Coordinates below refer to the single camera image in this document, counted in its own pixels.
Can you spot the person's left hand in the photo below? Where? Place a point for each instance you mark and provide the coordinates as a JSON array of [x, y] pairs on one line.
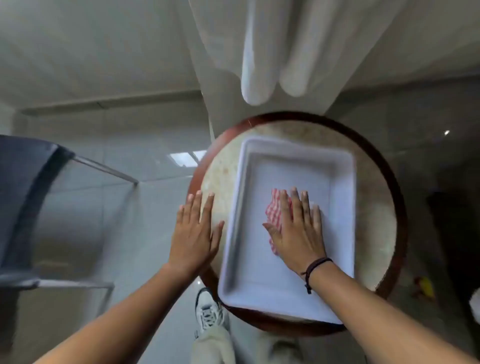
[[191, 240]]

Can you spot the person's right hand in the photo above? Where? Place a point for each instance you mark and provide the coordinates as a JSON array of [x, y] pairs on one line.
[[300, 240]]

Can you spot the red checkered cloth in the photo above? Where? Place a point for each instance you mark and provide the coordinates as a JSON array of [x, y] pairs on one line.
[[273, 213]]

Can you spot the white plastic tray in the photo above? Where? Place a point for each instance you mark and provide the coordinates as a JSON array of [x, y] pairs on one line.
[[258, 273]]

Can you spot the black chair with metal legs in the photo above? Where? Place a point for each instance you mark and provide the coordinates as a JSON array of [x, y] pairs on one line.
[[18, 195]]

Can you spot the person's left forearm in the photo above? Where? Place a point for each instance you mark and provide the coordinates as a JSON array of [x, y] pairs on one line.
[[123, 322]]

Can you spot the person's right forearm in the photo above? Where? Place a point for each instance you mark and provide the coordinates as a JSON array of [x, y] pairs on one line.
[[378, 318]]

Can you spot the white and navy left sneaker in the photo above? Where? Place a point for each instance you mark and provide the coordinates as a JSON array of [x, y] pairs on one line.
[[208, 311]]

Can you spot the round marble table wooden rim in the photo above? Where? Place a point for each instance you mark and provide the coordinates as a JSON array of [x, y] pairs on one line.
[[375, 225]]

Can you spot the beige trousers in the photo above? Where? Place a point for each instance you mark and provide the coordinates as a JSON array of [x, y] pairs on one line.
[[213, 348]]

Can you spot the small yellow object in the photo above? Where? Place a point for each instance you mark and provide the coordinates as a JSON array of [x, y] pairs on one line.
[[425, 287]]

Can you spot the white curtain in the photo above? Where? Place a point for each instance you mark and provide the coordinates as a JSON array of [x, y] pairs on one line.
[[262, 56]]

